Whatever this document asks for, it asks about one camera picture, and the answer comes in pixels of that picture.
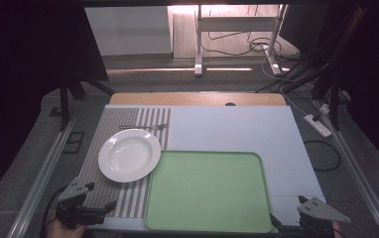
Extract grey striped placemat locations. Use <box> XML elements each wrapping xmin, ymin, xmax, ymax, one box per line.
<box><xmin>77</xmin><ymin>107</ymin><xmax>173</xmax><ymax>219</ymax></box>

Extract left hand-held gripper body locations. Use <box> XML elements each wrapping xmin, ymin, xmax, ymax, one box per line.
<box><xmin>56</xmin><ymin>177</ymin><xmax>107</xmax><ymax>230</ymax></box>

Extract aluminium rail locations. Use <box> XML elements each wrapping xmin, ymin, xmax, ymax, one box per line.
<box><xmin>312</xmin><ymin>98</ymin><xmax>379</xmax><ymax>238</ymax></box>
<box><xmin>6</xmin><ymin>113</ymin><xmax>78</xmax><ymax>238</ymax></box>

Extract white panel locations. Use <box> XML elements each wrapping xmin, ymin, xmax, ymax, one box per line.
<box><xmin>84</xmin><ymin>5</ymin><xmax>174</xmax><ymax>58</ymax></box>

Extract person's right hand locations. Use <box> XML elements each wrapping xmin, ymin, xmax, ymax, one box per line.
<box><xmin>331</xmin><ymin>221</ymin><xmax>344</xmax><ymax>238</ymax></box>

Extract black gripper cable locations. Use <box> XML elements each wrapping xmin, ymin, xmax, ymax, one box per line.
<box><xmin>40</xmin><ymin>184</ymin><xmax>70</xmax><ymax>238</ymax></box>

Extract wooden table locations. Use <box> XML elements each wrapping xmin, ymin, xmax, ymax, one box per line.
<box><xmin>109</xmin><ymin>92</ymin><xmax>288</xmax><ymax>107</ymax></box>

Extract black floor cables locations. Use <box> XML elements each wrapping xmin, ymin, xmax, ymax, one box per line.
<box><xmin>199</xmin><ymin>30</ymin><xmax>302</xmax><ymax>63</ymax></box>

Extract black metal stand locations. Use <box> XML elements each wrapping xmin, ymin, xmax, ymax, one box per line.
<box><xmin>58</xmin><ymin>69</ymin><xmax>116</xmax><ymax>132</ymax></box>
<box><xmin>278</xmin><ymin>4</ymin><xmax>371</xmax><ymax>132</ymax></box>

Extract white round plate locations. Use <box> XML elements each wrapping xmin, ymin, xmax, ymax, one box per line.
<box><xmin>97</xmin><ymin>128</ymin><xmax>163</xmax><ymax>183</ymax></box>

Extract white desk frame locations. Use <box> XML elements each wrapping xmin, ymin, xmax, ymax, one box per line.
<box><xmin>193</xmin><ymin>3</ymin><xmax>290</xmax><ymax>78</ymax></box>

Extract white power strip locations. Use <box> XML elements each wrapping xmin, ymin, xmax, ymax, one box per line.
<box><xmin>303</xmin><ymin>113</ymin><xmax>333</xmax><ymax>139</ymax></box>

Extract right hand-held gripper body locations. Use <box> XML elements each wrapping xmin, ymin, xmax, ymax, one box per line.
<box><xmin>278</xmin><ymin>196</ymin><xmax>352</xmax><ymax>238</ymax></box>

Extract black looped cable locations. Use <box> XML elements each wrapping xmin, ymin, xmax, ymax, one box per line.
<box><xmin>303</xmin><ymin>139</ymin><xmax>341</xmax><ymax>173</ymax></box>

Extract green plastic tray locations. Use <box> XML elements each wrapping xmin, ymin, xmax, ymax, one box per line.
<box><xmin>143</xmin><ymin>150</ymin><xmax>275</xmax><ymax>234</ymax></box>

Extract light blue table board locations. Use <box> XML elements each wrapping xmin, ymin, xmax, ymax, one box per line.
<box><xmin>85</xmin><ymin>104</ymin><xmax>327</xmax><ymax>233</ymax></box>

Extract person's left hand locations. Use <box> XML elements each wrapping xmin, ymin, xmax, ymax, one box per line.
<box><xmin>46</xmin><ymin>218</ymin><xmax>91</xmax><ymax>238</ymax></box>

